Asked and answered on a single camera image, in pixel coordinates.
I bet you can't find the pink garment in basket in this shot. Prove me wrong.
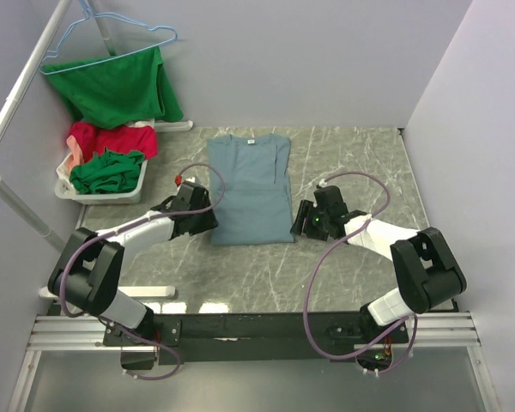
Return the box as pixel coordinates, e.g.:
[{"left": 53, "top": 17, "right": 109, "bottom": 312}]
[{"left": 66, "top": 135, "right": 85, "bottom": 172}]

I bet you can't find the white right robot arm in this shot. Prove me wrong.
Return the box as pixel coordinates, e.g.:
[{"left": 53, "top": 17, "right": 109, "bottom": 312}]
[{"left": 291, "top": 185, "right": 467, "bottom": 342}]

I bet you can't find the crumpled green t shirt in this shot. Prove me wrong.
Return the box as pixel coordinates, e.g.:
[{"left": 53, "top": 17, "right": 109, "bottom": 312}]
[{"left": 70, "top": 148, "right": 145, "bottom": 195}]

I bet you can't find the white clothes rack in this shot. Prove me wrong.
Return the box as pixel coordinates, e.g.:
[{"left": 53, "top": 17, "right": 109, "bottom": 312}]
[{"left": 0, "top": 0, "right": 194, "bottom": 301}]

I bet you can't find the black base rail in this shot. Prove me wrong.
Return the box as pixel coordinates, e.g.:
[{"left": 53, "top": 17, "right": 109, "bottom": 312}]
[{"left": 25, "top": 311, "right": 482, "bottom": 373}]

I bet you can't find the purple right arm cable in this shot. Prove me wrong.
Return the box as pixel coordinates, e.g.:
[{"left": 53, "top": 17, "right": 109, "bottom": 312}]
[{"left": 303, "top": 171, "right": 420, "bottom": 375}]

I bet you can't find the hanging green t shirt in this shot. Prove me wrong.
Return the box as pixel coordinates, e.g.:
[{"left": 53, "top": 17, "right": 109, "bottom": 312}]
[{"left": 42, "top": 47, "right": 184, "bottom": 130}]

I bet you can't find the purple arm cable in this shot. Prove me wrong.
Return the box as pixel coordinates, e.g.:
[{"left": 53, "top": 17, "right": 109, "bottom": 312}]
[
  {"left": 58, "top": 162, "right": 227, "bottom": 382},
  {"left": 303, "top": 171, "right": 420, "bottom": 375}
]

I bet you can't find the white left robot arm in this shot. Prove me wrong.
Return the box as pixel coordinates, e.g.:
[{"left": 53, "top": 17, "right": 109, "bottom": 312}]
[{"left": 47, "top": 180, "right": 218, "bottom": 345}]

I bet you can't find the red t shirt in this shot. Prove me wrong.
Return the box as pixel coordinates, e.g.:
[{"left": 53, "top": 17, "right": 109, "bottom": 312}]
[{"left": 67, "top": 122, "right": 158, "bottom": 162}]

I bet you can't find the white plastic laundry basket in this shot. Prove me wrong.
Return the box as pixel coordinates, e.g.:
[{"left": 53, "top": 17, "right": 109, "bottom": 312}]
[{"left": 54, "top": 154, "right": 148, "bottom": 205}]

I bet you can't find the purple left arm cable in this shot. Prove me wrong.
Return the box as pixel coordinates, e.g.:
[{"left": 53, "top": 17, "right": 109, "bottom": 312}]
[{"left": 58, "top": 162, "right": 227, "bottom": 382}]

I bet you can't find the grey-blue polo shirt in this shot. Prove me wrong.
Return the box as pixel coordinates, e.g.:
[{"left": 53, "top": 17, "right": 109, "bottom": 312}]
[{"left": 207, "top": 134, "right": 294, "bottom": 246}]

